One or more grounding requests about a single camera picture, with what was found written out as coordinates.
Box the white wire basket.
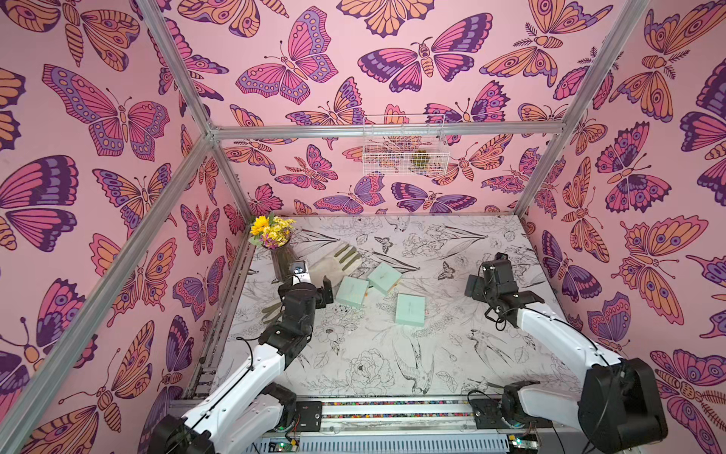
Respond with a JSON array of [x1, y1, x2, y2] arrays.
[[360, 123, 450, 178]]

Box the beige garden glove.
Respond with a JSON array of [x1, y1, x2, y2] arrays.
[[261, 302, 282, 325], [309, 243, 363, 288]]

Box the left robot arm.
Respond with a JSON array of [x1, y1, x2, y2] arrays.
[[147, 276, 334, 453]]

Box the beige garden glove near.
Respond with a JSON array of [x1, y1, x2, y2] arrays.
[[261, 302, 282, 325]]

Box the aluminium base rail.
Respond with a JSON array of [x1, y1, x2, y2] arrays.
[[163, 393, 631, 438]]

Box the beige garden glove far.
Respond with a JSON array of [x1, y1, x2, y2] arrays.
[[309, 243, 363, 288]]

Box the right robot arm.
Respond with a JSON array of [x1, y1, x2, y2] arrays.
[[464, 253, 669, 453]]

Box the yellow flower bouquet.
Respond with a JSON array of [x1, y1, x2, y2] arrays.
[[249, 213, 295, 250]]

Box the glass vase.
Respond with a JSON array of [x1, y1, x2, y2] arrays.
[[270, 244, 298, 283]]

